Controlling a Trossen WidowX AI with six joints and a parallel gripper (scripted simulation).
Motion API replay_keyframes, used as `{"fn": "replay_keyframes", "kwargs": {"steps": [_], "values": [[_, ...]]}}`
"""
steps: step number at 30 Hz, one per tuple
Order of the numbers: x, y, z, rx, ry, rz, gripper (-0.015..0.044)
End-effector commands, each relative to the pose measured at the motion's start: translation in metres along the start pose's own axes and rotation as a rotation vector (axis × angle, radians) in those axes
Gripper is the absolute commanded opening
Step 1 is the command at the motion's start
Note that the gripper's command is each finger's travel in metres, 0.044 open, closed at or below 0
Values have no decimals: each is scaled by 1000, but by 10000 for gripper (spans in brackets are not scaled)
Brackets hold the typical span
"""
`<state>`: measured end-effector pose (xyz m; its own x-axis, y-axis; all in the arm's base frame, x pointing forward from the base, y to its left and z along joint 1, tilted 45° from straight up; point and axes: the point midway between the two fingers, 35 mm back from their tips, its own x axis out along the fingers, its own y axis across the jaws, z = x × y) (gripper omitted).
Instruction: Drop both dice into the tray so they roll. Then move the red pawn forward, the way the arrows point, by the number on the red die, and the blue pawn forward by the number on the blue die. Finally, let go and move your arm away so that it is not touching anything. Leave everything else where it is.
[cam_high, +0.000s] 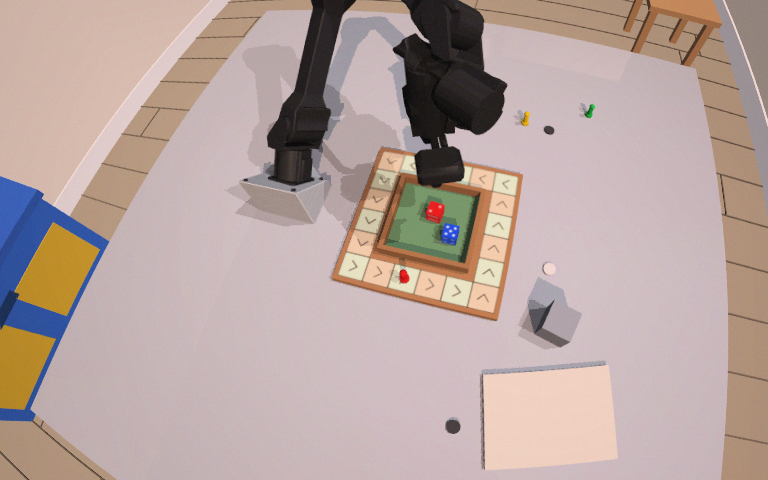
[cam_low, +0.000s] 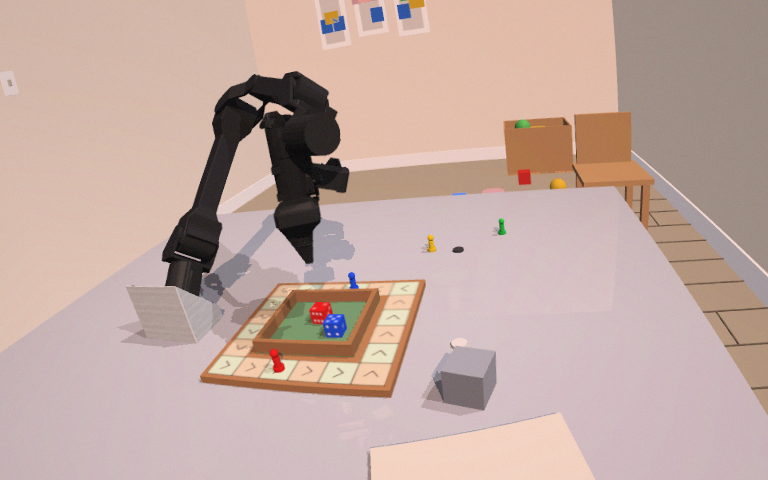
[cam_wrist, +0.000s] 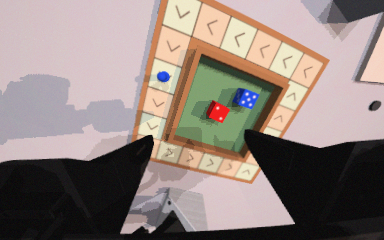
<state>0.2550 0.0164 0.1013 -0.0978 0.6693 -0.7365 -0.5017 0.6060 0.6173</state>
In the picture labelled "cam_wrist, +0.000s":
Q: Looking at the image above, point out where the blue die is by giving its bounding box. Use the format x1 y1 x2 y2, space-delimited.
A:
233 88 259 109

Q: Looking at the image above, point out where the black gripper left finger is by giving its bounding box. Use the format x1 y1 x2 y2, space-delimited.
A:
0 135 154 234

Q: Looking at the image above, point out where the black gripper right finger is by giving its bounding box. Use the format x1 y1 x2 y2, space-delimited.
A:
244 129 384 224

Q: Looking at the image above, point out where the blue pawn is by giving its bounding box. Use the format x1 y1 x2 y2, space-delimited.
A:
157 71 170 82

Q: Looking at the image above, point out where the red die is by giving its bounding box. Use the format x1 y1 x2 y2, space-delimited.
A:
206 100 230 123

